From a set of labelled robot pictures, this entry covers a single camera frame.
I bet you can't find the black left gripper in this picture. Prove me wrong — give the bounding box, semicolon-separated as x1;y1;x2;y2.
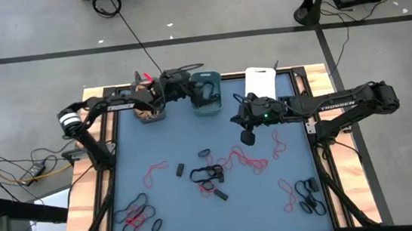
157;66;210;112

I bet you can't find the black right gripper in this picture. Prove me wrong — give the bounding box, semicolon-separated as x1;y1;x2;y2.
227;88;294;149

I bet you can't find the long thin red band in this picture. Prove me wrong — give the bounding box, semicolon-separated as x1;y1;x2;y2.
214;143;270;179

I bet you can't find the short wide black band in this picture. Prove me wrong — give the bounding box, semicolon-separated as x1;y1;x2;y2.
213;188;229;202
174;162;186;178
214;166;226;183
308;176;320;193

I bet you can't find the large black rubber band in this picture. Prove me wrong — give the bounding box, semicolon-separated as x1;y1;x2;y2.
189;165;221;186

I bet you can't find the teal plastic basket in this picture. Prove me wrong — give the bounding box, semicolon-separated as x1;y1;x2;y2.
187;69;226;119

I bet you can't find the blue table mat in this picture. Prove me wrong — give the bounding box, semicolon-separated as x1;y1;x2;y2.
96;69;334;231

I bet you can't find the white plastic basket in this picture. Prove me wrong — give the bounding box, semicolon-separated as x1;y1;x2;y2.
241;64;279;103

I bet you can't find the grey plastic basket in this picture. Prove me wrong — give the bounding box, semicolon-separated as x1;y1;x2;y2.
129;77;168;125

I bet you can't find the black power adapter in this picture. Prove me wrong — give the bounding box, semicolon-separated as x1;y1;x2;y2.
18;162;48;184

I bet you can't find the white board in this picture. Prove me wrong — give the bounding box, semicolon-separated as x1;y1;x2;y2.
26;187;76;231

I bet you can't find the black stand bar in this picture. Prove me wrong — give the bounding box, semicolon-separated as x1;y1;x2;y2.
0;189;70;230

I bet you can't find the black floor cable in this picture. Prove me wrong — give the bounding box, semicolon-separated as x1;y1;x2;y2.
0;138;81;189
316;0;400;79
91;0;167;81

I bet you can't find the yellow cable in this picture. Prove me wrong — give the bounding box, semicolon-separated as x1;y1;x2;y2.
0;159;75;186

